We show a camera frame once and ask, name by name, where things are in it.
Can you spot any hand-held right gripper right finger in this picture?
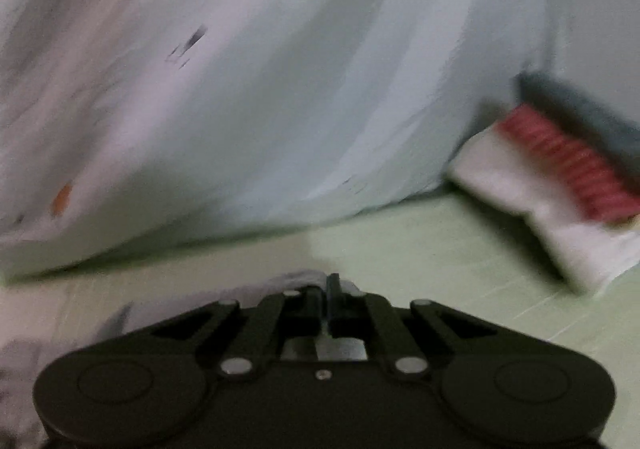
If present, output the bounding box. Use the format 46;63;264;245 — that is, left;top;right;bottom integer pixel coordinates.
325;273;502;376

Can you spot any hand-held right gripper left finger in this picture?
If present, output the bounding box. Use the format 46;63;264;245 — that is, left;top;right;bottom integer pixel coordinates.
150;285;324;376

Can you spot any grey t-shirt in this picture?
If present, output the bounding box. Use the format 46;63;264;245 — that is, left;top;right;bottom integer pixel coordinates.
0;269;363;449

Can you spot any green grid mat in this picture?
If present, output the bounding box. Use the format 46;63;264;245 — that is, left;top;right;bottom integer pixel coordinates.
0;193;640;449

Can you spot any carrot print blanket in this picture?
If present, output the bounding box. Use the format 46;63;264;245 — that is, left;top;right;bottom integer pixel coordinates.
0;0;576;283

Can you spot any white folded cloth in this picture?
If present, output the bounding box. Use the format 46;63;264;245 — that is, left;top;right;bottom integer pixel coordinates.
446;128;640;296

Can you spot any red striped folded cloth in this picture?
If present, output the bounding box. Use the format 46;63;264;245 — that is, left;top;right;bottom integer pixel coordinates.
499;103;640;224

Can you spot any dark grey folded cloth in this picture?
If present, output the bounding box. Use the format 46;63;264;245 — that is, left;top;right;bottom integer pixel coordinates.
514;70;640;171

